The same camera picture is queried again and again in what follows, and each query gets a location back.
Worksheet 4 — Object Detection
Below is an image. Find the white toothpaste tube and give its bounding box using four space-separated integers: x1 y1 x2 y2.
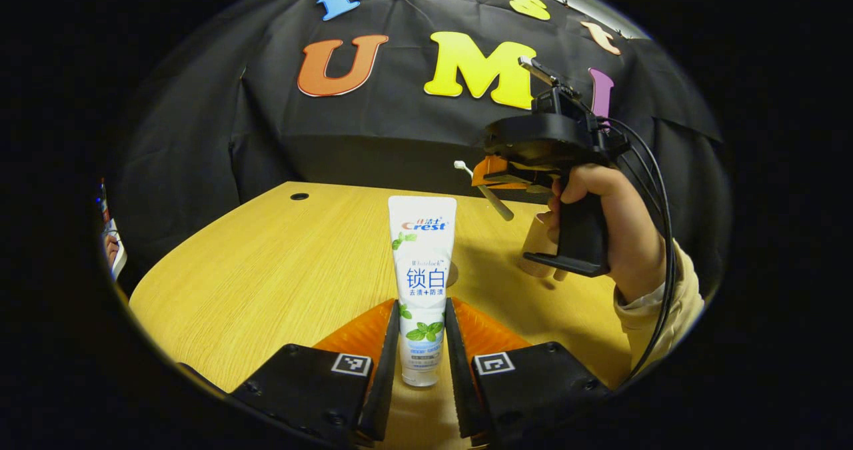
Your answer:
388 195 458 388

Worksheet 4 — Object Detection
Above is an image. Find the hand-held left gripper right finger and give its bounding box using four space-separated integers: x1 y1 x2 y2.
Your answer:
444 297 612 445

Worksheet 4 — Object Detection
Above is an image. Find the beige cup with handle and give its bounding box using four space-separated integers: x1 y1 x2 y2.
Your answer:
520 211 567 283

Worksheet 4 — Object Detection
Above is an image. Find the white toothbrush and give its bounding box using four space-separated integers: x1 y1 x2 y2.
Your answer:
454 161 515 222

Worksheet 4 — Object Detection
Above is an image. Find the black backdrop cloth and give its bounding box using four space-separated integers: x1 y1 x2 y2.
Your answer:
110 0 730 291

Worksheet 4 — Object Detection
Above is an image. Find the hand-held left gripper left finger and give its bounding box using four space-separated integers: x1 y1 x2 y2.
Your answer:
232 298 401 445

